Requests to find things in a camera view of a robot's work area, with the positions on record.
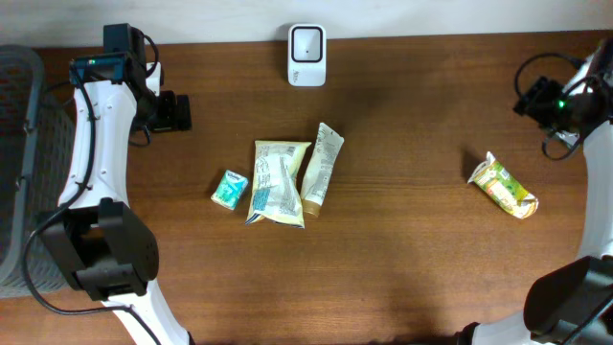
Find green snack pouch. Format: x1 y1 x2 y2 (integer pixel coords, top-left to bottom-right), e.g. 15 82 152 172
467 151 539 219

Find teal tissue pack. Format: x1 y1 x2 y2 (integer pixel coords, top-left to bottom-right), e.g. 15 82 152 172
211 170 249 210

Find yellow white snack bag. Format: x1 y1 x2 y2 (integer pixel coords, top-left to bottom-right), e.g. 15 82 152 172
245 140 311 229

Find white tube gold cap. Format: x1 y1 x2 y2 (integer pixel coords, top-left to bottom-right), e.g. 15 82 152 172
300 123 345 218

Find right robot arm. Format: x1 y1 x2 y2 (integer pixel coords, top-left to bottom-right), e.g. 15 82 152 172
453 39 612 345

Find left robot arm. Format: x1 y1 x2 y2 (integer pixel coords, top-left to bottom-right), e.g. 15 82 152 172
30 23 193 344

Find white barcode scanner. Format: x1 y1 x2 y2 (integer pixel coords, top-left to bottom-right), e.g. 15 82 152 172
287 23 327 87

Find grey plastic mesh basket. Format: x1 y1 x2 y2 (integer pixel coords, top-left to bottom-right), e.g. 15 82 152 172
1 45 75 299

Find left black cable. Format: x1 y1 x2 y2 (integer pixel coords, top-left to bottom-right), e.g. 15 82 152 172
21 33 164 345

